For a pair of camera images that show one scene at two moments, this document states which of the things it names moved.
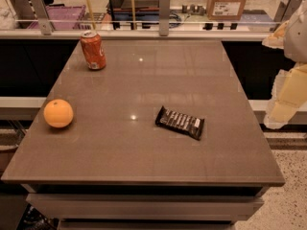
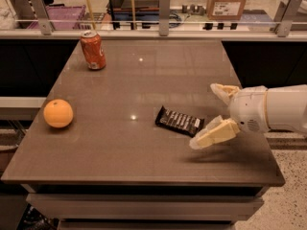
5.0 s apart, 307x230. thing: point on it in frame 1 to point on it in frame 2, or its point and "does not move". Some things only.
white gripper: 296,35 to 248,108
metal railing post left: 39,9 does not move
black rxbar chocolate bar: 188,125 does not move
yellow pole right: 133,7 does not move
